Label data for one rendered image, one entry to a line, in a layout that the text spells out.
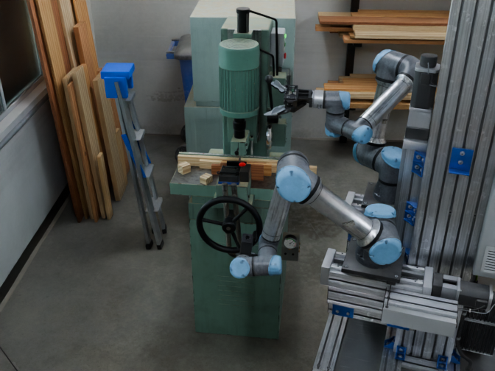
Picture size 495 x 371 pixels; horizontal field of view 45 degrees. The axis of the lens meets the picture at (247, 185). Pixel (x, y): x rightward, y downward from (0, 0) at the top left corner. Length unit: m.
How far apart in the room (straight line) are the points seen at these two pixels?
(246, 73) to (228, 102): 0.15
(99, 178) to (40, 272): 0.74
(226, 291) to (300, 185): 1.16
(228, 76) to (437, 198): 0.98
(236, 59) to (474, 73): 0.93
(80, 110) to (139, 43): 1.37
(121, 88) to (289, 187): 1.63
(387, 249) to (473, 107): 0.58
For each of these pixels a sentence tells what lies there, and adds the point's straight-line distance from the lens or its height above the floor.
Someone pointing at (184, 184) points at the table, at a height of 0.90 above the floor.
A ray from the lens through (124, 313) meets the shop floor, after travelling 3.40.
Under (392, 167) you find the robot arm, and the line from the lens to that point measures 2.69.
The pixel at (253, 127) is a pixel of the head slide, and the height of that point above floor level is 1.08.
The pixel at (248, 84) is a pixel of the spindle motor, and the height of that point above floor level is 1.35.
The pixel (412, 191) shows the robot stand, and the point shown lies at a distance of 2.45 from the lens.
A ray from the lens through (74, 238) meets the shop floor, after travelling 4.05.
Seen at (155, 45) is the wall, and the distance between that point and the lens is 5.05.
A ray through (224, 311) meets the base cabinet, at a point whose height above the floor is 0.17.
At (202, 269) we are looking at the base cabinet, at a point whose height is 0.42.
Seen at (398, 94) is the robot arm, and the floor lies 1.34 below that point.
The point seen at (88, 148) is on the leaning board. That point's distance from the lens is 3.96.
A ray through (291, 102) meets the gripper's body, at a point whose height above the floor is 1.32.
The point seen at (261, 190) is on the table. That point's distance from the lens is 2.65.
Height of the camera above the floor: 2.23
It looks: 30 degrees down
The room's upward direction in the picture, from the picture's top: straight up
